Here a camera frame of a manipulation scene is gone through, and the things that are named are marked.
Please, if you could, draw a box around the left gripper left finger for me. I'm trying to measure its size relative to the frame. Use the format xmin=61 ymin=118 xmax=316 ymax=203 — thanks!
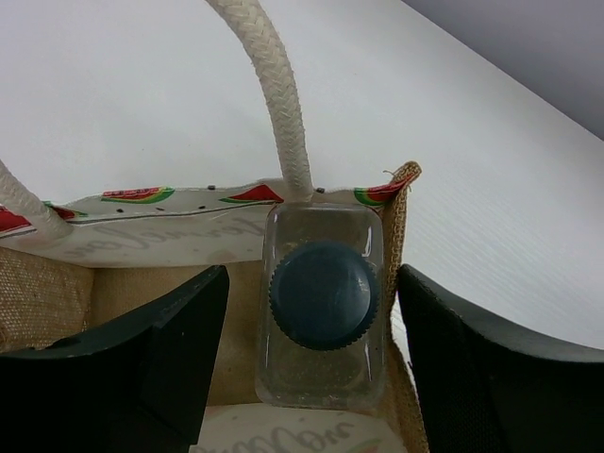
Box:
xmin=1 ymin=265 xmax=229 ymax=452

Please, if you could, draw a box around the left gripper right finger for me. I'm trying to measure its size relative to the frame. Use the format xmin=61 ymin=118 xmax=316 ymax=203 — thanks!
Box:
xmin=398 ymin=264 xmax=603 ymax=452

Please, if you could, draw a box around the canvas watermelon print bag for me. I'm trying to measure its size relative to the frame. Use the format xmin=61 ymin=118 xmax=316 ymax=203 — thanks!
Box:
xmin=1 ymin=1 xmax=428 ymax=452

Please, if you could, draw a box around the clear bottle grey cap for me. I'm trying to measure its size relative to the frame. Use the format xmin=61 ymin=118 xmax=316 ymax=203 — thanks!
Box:
xmin=255 ymin=203 xmax=386 ymax=411

